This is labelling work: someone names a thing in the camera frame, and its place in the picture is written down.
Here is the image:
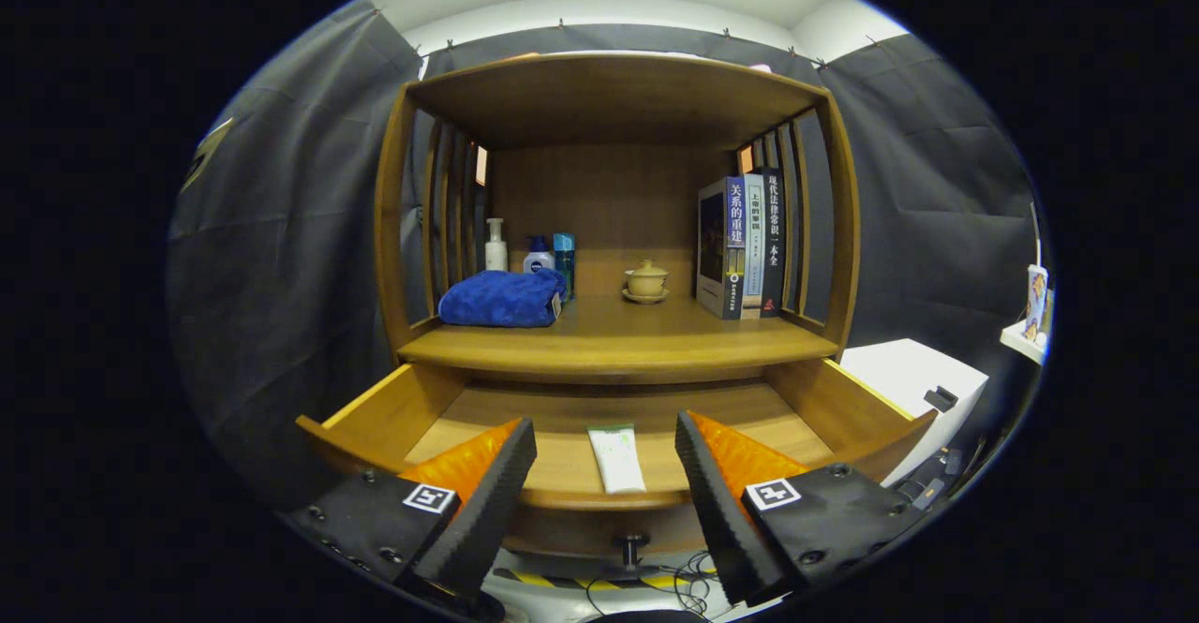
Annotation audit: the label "purple book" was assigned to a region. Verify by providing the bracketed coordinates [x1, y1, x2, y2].
[696, 176, 748, 320]

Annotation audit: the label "white tube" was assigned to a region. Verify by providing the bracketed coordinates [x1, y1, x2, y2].
[587, 423, 647, 495]

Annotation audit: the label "black cables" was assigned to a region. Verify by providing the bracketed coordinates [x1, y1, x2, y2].
[571, 548, 722, 619]

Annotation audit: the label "white shelf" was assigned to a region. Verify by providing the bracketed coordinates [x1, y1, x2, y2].
[999, 320, 1050, 366]

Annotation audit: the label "black electronic device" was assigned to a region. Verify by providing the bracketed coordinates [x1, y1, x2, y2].
[895, 475, 945, 510]

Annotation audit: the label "patterned paper cup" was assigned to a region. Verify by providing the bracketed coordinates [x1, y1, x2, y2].
[1024, 263, 1049, 343]

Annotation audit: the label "black backdrop cloth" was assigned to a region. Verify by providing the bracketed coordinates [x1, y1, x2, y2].
[169, 0, 1041, 512]

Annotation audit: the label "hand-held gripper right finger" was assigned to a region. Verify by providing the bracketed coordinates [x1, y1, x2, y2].
[674, 409, 928, 605]

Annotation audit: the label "yellow black hazard tape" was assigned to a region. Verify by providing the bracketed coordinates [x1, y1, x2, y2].
[492, 567, 718, 591]

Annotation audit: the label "black book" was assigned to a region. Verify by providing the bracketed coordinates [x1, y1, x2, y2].
[761, 167, 786, 318]

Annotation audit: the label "teal bottle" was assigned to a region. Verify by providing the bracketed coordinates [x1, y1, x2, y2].
[553, 232, 576, 301]

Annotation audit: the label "white box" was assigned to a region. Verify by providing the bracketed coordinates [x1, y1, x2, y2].
[838, 338, 990, 488]

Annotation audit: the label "wooden drawer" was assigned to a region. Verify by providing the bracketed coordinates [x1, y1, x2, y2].
[295, 358, 938, 579]

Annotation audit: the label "wooden countertop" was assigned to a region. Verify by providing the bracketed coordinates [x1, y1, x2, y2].
[396, 293, 841, 385]

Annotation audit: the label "blue folded towel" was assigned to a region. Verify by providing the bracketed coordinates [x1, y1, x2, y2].
[437, 269, 568, 329]

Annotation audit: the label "light grey book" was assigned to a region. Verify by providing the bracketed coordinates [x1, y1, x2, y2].
[740, 171, 767, 319]

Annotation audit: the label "beige lidded tea cup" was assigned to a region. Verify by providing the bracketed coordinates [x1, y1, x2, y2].
[622, 259, 672, 304]

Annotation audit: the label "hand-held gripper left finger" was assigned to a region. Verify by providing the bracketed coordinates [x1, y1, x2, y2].
[286, 417, 538, 605]

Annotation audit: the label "wooden cabinet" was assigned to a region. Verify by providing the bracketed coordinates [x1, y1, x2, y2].
[373, 50, 861, 558]

